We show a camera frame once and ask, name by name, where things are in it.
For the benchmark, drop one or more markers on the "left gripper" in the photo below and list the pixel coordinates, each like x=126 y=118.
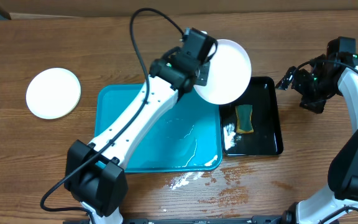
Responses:
x=204 y=76

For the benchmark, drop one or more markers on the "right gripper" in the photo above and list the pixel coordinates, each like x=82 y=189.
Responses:
x=316 y=105

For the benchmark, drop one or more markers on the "white plate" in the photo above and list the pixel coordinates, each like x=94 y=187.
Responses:
x=229 y=74
x=53 y=93

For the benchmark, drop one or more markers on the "green yellow sponge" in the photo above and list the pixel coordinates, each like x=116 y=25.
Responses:
x=244 y=119

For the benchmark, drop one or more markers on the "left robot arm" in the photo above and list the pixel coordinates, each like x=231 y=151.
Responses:
x=95 y=171

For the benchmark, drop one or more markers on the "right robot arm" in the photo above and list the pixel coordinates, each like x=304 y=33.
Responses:
x=340 y=195

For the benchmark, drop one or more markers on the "teal plastic tray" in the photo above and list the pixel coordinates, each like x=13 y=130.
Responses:
x=187 y=138

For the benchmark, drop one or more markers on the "black rectangular tray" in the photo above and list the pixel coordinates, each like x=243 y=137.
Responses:
x=266 y=137

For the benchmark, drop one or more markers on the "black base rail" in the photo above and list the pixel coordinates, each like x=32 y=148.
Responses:
x=258 y=219

